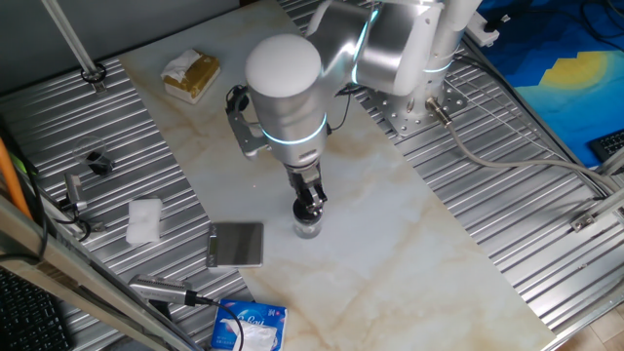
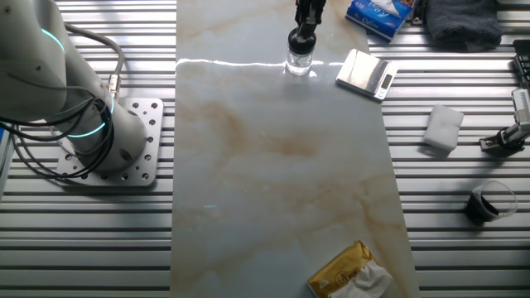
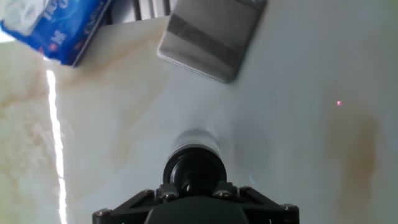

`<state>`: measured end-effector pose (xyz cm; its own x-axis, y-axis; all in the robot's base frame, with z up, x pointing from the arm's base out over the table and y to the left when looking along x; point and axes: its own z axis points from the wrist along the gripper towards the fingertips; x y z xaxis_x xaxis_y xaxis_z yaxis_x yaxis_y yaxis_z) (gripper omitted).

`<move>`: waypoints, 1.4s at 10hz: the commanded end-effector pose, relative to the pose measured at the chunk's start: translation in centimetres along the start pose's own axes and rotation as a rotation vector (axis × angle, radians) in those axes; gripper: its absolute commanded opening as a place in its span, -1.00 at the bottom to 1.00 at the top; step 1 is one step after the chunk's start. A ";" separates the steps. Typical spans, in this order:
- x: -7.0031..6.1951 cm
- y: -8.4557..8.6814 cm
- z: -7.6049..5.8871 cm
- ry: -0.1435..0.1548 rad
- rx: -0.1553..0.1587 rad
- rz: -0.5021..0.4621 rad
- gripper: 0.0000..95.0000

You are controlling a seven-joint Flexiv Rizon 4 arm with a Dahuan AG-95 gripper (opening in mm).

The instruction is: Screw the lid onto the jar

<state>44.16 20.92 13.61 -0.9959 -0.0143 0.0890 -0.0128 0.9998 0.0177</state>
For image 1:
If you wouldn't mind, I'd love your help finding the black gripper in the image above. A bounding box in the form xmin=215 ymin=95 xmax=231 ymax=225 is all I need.
xmin=284 ymin=162 xmax=329 ymax=217

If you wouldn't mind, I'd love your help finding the black lid with white applicator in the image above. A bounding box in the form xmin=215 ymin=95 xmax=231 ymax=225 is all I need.
xmin=292 ymin=198 xmax=325 ymax=224

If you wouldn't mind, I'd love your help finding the clear glass jar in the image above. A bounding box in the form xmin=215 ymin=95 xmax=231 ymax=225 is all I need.
xmin=292 ymin=217 xmax=324 ymax=240

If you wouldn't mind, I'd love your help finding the silver digital pocket scale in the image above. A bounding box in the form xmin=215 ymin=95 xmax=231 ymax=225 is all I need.
xmin=205 ymin=221 xmax=265 ymax=269

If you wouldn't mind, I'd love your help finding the blue tissue pack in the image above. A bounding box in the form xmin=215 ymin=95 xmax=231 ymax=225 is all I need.
xmin=210 ymin=298 xmax=289 ymax=351

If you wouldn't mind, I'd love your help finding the small black object in cup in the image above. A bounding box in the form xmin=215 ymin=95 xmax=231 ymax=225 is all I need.
xmin=86 ymin=150 xmax=116 ymax=176

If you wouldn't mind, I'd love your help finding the clear plastic cup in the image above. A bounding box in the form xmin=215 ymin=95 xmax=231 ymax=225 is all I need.
xmin=72 ymin=136 xmax=116 ymax=176

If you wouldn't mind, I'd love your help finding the white power strip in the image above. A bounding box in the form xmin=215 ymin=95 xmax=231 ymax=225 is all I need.
xmin=465 ymin=12 xmax=511 ymax=49

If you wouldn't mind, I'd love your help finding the blue and yellow mat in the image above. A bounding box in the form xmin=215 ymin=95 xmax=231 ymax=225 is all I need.
xmin=475 ymin=0 xmax=624 ymax=170

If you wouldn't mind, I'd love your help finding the aluminium pole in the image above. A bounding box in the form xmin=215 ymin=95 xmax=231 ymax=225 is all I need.
xmin=41 ymin=0 xmax=108 ymax=95

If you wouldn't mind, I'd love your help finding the orange pole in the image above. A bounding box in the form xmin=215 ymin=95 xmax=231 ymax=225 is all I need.
xmin=0 ymin=136 xmax=33 ymax=220

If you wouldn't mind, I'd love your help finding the black computer keyboard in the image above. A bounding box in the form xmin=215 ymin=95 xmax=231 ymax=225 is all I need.
xmin=0 ymin=267 xmax=72 ymax=351
xmin=587 ymin=129 xmax=624 ymax=165

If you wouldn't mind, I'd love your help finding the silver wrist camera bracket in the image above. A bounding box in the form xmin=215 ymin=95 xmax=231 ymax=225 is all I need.
xmin=226 ymin=104 xmax=273 ymax=161

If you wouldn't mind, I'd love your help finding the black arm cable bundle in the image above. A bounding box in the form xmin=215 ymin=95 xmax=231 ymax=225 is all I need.
xmin=326 ymin=85 xmax=365 ymax=136

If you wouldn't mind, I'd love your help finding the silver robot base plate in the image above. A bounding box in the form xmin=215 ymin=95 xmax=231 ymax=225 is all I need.
xmin=358 ymin=80 xmax=468 ymax=137

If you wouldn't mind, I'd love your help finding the black camera cable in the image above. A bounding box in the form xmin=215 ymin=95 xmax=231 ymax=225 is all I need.
xmin=184 ymin=291 xmax=245 ymax=351

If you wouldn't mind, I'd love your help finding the thick grey robot cable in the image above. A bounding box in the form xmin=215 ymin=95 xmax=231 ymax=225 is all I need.
xmin=424 ymin=96 xmax=618 ymax=194

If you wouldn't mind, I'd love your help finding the aluminium frame bar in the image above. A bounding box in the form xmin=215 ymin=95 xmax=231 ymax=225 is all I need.
xmin=0 ymin=194 xmax=206 ymax=351

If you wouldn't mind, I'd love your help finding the small metal corner bracket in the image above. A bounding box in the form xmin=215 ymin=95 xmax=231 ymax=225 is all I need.
xmin=569 ymin=212 xmax=599 ymax=233

